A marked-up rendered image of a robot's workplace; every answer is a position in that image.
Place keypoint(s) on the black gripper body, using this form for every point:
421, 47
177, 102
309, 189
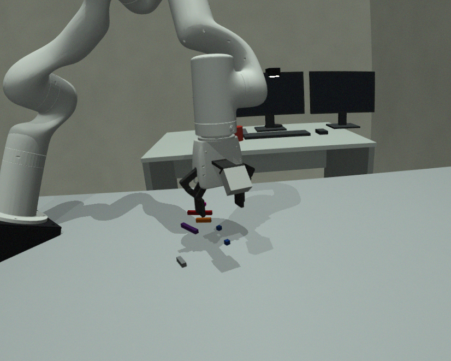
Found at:
207, 150

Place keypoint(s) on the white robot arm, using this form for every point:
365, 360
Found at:
227, 78

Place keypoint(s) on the orange rod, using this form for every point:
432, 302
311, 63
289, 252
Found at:
203, 220

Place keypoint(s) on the purple rod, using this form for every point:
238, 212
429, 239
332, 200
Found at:
189, 228

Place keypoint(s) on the red rod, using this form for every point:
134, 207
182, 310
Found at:
193, 212

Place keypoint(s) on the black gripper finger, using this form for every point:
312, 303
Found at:
196, 193
240, 198

